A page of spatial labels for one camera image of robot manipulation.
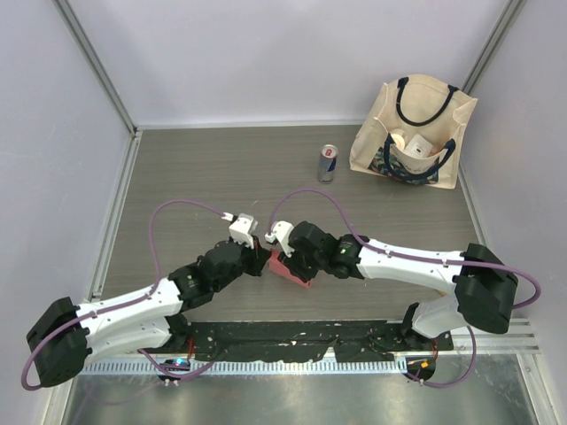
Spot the pink paper box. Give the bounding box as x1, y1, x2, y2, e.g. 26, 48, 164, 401
268, 250, 313, 288

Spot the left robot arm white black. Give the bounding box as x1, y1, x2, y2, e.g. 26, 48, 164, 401
21, 238, 271, 390

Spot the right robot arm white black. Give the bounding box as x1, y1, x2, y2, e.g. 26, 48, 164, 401
272, 221, 517, 350

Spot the white box in bag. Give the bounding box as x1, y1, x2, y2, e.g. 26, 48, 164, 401
404, 134, 433, 159

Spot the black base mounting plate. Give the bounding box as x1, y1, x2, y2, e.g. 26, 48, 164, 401
148, 320, 454, 363

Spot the silver blue drink can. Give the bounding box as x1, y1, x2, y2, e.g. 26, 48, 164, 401
317, 144, 338, 183

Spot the white tape roll in bag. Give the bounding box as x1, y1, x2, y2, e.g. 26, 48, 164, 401
390, 128, 406, 151

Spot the beige canvas tote bag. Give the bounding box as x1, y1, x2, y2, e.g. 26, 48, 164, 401
349, 74, 478, 189

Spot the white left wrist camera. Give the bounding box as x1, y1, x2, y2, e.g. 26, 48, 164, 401
221, 212, 258, 248

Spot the grey slotted cable duct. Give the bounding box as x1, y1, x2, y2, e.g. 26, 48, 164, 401
82, 357, 407, 376

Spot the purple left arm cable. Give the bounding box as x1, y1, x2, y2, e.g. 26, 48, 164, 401
20, 198, 231, 393

